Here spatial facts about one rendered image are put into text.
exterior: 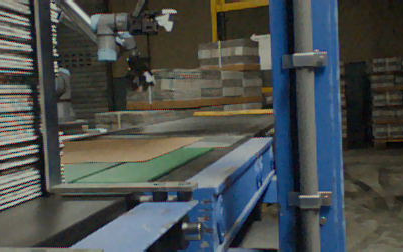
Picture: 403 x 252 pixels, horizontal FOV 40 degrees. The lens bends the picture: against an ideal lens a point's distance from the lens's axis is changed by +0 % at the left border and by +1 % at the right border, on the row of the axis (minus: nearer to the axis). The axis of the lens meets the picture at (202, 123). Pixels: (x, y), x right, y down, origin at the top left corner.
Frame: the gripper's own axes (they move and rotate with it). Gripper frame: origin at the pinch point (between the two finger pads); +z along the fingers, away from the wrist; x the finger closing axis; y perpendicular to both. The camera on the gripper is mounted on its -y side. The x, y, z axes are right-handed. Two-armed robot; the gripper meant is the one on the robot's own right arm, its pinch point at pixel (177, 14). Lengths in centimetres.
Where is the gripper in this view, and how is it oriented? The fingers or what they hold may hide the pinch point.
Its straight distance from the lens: 229.2
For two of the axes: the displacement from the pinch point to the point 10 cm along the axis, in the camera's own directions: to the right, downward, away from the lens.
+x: -0.8, -0.8, -9.9
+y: 0.3, 10.0, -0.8
